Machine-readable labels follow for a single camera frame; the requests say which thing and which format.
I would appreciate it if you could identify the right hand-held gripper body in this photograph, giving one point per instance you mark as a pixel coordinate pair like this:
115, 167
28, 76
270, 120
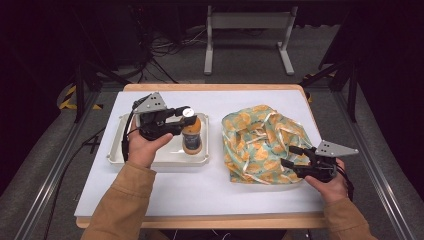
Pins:
321, 166

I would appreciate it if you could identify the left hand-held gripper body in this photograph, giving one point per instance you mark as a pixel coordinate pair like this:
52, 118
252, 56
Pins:
151, 105

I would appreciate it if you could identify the orange juice bottle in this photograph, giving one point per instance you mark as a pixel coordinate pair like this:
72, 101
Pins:
191, 141

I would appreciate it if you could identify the white plastic tray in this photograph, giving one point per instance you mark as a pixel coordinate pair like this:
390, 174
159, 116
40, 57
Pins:
166, 155

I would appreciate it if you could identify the orange print cloth bag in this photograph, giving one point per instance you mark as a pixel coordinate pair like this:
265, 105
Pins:
256, 146

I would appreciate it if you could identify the person's right hand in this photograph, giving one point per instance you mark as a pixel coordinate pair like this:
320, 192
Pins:
330, 191

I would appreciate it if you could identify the person's left hand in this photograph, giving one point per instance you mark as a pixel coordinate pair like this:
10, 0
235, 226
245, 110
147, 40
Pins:
143, 151

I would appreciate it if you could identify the white table mat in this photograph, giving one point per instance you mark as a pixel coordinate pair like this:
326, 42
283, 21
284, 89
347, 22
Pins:
200, 193

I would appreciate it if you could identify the black metal stand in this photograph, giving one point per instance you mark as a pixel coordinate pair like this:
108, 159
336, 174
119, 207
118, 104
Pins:
79, 90
351, 90

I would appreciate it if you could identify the yellow black hazard tape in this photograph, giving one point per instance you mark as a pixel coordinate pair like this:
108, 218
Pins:
68, 96

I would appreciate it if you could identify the aluminium rail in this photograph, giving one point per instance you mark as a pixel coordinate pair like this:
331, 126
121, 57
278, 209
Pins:
50, 180
396, 213

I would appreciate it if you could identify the white metal stand frame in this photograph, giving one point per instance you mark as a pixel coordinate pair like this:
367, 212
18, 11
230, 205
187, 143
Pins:
250, 20

